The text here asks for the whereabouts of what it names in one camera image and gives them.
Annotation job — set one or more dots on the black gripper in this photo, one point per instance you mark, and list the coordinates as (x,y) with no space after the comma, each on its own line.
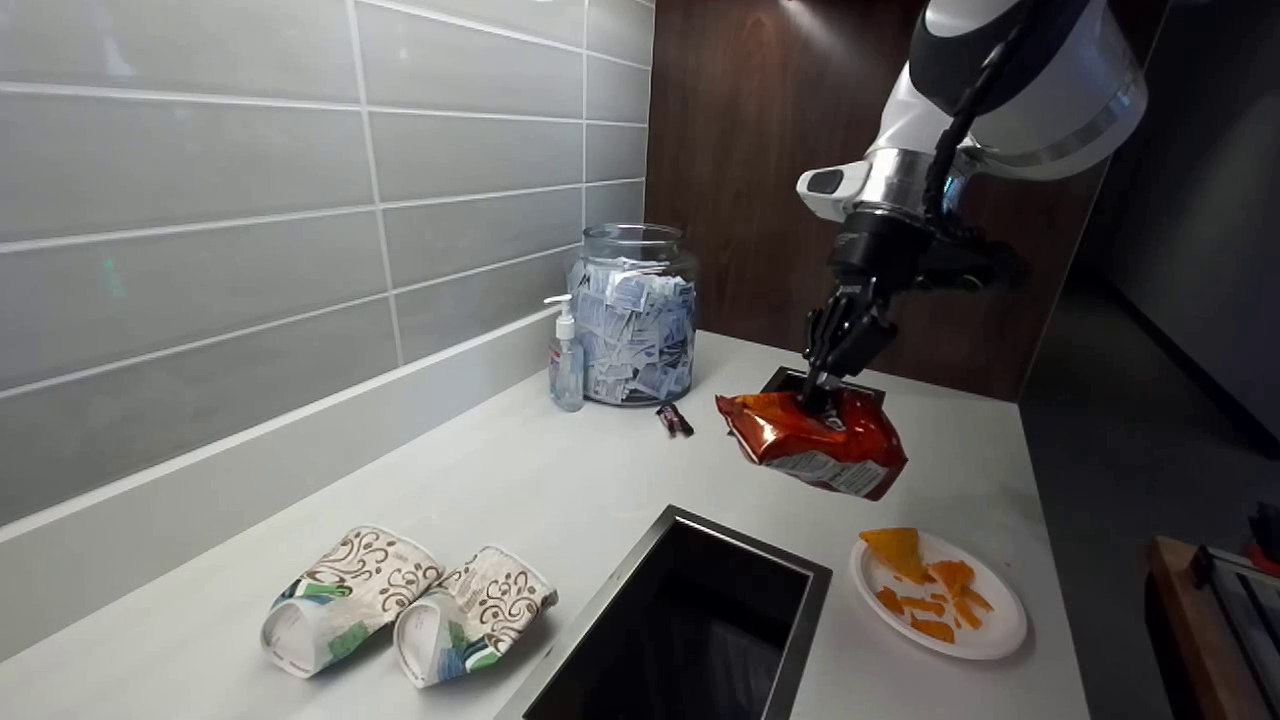
(867,284)

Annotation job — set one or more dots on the orange Doritos chip packet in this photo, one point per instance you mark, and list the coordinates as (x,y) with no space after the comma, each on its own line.
(812,441)

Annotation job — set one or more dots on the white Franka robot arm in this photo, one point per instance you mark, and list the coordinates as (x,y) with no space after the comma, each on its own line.
(1053,93)

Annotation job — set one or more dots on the round white plate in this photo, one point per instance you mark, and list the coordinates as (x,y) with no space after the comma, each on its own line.
(995,642)

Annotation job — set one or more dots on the small brown candy wrapper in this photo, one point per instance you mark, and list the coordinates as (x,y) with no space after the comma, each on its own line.
(675,422)

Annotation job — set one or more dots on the large triangular tortilla chip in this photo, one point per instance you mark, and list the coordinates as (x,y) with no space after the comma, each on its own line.
(896,548)

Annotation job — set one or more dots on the glass jar of packets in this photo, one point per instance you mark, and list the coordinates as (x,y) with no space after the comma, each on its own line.
(632,326)

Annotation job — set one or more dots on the pile of small tortilla chips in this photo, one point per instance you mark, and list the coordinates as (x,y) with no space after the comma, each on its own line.
(953,601)

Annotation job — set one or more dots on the small clear pump bottle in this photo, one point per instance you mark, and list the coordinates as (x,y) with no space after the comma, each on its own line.
(569,367)

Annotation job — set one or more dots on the patterned paper cup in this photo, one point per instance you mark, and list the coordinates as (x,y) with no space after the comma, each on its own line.
(480,613)
(354,587)

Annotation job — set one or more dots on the wooden tray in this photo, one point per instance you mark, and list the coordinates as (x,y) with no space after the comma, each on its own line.
(1184,627)

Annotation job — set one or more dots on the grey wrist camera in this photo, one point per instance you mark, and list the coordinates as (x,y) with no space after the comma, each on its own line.
(828,188)

